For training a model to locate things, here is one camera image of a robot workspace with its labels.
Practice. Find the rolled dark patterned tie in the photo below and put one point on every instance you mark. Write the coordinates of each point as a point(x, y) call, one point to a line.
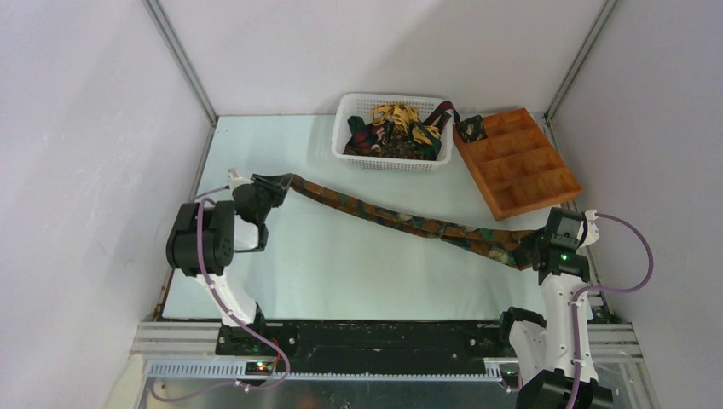
point(472, 129)

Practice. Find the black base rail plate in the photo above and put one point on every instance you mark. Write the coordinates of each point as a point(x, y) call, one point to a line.
point(374, 347)

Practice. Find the dark floral patterned tie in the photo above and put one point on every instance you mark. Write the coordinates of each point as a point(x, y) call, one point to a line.
point(499, 245)

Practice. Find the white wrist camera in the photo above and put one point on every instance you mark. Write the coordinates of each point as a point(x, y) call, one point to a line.
point(236, 179)
point(590, 232)

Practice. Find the orange compartment tray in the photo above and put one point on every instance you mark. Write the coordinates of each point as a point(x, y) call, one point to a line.
point(516, 169)

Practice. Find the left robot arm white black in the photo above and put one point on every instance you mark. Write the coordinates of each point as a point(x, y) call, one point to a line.
point(218, 225)

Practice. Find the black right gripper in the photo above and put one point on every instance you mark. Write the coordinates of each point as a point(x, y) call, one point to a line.
point(527, 246)

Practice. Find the brown dark patterned tie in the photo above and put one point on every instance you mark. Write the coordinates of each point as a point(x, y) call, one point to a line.
point(380, 143)

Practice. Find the red navy striped tie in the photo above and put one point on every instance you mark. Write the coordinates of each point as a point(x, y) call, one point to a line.
point(444, 113)

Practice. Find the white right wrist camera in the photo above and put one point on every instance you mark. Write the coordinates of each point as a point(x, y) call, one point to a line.
point(590, 232)

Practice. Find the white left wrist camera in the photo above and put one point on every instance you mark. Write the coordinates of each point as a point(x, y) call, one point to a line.
point(236, 179)

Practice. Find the green navy plaid tie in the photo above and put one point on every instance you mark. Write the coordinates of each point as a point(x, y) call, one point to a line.
point(356, 123)

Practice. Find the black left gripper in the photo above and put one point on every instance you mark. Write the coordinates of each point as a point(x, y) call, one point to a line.
point(276, 185)

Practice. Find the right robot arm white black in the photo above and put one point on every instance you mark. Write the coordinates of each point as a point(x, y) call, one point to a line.
point(555, 361)

